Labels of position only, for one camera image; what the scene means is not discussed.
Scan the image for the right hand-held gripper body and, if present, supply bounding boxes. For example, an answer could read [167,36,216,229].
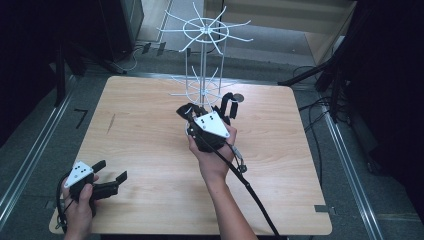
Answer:
[185,111,232,154]

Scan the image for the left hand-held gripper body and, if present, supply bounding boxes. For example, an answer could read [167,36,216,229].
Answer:
[64,161,120,202]

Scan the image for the white wire display rack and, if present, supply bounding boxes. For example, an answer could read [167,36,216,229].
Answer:
[156,1,254,111]

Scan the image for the person's right hand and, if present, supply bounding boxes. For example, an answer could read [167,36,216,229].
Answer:
[187,123,239,183]

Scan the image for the person's left hand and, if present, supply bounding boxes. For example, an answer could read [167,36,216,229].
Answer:
[61,174,101,235]

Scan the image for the black tape strip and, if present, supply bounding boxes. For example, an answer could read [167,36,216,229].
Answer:
[74,108,90,130]

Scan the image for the black metal stand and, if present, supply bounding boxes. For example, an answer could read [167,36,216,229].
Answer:
[53,31,128,108]
[277,39,356,125]

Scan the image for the black cabinet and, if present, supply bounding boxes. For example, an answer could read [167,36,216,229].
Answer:
[98,0,145,63]

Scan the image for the light wooden shelf unit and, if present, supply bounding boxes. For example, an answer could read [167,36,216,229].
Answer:
[203,0,358,66]

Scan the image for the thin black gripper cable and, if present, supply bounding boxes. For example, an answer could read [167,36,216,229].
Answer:
[55,172,73,232]

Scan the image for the silver cable plug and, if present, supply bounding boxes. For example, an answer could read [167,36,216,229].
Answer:
[228,143,249,175]

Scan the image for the metal floor rail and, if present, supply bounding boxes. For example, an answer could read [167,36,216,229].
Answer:
[0,75,77,232]
[320,109,385,240]

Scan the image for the thick black gripper cable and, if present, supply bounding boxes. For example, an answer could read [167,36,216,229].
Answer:
[186,123,283,240]

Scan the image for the black floor cables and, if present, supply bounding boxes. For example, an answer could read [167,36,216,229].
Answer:
[292,64,338,183]

